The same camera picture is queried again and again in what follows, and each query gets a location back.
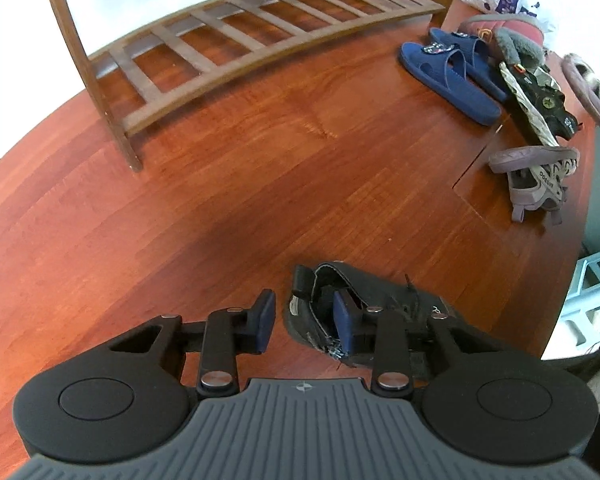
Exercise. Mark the pink fur-lined boot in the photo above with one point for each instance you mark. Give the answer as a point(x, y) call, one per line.
point(510, 27)

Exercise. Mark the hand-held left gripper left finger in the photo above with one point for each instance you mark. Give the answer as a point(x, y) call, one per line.
point(266, 320)

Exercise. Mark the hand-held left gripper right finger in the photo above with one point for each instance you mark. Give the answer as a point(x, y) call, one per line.
point(342, 322)

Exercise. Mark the wooden shoe rack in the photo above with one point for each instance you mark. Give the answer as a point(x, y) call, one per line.
point(91, 62)

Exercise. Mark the purple white sandal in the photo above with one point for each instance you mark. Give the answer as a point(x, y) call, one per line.
point(590, 90)
point(535, 157)

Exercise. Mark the black lace-up boot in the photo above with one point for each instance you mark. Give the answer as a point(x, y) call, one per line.
point(375, 285)

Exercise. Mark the light blue plastic crate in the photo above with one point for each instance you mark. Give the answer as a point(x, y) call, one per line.
point(595, 290)

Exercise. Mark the blue slide sandal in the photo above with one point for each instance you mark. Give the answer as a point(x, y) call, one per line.
point(480, 55)
point(455, 85)

